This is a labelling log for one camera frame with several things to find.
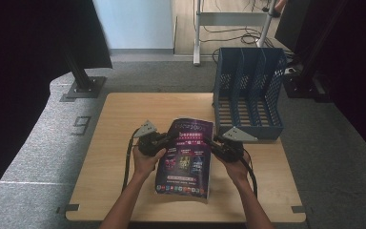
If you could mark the dark curtain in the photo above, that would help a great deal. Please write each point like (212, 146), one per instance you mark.
(355, 79)
(22, 79)

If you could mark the white metal stand frame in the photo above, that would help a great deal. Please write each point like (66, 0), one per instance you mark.
(228, 19)

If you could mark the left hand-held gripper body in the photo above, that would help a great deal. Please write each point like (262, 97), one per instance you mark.
(149, 144)

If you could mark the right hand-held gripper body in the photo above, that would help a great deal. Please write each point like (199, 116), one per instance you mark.
(233, 146)

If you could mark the black post with dark base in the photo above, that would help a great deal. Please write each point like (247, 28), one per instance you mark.
(301, 86)

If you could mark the white power strip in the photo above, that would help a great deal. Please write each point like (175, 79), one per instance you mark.
(290, 70)

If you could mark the black post with base plate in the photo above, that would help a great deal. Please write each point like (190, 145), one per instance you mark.
(84, 86)

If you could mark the person's right hand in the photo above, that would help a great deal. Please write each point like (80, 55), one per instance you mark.
(236, 170)

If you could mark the blue plastic file rack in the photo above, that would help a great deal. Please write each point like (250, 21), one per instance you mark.
(251, 105)

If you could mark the person's left hand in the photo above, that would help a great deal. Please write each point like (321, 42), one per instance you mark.
(145, 165)

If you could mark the purple magazine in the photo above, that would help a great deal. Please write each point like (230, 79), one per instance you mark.
(184, 168)

